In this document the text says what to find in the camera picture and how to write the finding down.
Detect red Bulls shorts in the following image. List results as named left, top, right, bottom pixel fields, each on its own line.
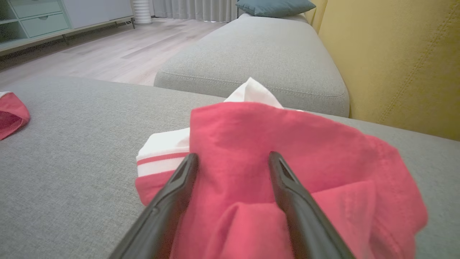
left=0, top=91, right=31, bottom=141

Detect wide yellow sofa back cushion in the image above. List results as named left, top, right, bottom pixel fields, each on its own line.
left=318, top=0, right=460, bottom=141

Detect large grey sofa seat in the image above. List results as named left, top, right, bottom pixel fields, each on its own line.
left=0, top=76, right=460, bottom=259

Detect pale green sideboard cabinet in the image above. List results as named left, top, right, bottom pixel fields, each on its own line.
left=0, top=0, right=135, bottom=54

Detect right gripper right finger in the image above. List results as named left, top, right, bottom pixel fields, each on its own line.
left=268, top=151, right=356, bottom=259

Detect red jersey with white sleeves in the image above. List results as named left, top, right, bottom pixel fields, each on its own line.
left=135, top=77, right=428, bottom=259

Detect grey pleated curtain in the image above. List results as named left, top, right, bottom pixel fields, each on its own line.
left=153, top=0, right=239, bottom=23

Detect narrow yellow sofa back cushion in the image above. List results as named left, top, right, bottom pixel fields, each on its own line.
left=305, top=0, right=328, bottom=35

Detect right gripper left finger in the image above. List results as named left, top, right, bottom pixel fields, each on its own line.
left=108, top=153, right=199, bottom=259

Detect teal throw pillow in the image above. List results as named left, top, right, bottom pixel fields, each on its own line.
left=235, top=0, right=317, bottom=18

